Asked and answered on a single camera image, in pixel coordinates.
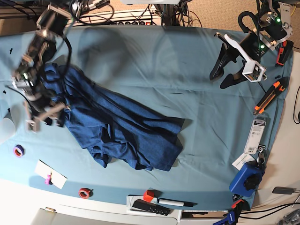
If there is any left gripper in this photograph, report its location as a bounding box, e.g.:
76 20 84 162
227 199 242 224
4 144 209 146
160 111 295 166
210 31 269 89

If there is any red cube block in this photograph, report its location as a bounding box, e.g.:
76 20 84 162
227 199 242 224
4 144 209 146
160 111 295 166
143 190 155 203

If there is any dark blue t-shirt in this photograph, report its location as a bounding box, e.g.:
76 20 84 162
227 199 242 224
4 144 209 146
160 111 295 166
43 63 184 171

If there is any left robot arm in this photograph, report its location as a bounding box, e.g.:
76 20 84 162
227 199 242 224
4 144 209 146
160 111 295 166
210 0 296 89

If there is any black phone device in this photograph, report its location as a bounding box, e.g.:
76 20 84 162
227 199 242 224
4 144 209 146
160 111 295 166
272 187 294 195

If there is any blue box with knob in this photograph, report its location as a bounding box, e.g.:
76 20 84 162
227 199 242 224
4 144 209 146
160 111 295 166
229 161 265 197

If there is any small pink toy figure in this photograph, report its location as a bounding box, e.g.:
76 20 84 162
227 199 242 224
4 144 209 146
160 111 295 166
45 173 53 185

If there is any white label card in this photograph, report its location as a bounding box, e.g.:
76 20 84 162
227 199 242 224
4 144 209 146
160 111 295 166
232 153 255 171

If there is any blue black clamp bottom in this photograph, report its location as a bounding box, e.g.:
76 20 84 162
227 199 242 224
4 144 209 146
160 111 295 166
213 199 250 225

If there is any red tape roll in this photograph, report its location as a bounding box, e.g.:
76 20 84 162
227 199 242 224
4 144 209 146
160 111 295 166
78 188 93 199

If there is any orange black utility knife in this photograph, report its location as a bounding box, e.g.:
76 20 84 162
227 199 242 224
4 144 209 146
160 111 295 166
253 77 289 115

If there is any white black marker pen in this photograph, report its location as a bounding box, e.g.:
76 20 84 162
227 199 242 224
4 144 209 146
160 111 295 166
157 198 196 207

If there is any white paper card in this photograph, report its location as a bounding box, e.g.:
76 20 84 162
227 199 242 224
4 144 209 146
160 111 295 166
34 160 67 189

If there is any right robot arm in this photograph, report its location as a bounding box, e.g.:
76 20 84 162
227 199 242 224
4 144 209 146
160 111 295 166
12 5 72 132

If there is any purple tape roll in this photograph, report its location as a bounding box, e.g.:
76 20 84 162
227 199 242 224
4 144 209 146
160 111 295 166
13 144 25 158

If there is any clear blister retail package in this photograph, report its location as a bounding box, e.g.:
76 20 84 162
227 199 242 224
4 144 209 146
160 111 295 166
243 115 267 155

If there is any black remote control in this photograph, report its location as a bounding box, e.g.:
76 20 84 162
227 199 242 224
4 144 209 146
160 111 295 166
133 199 171 216

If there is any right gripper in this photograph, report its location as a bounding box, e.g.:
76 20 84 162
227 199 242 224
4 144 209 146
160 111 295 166
23 89 67 133

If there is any light blue table cloth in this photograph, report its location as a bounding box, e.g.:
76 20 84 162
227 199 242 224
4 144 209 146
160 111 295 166
0 25 293 210

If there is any white power strip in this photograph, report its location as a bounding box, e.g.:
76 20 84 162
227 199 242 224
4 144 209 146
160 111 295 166
80 7 162 26

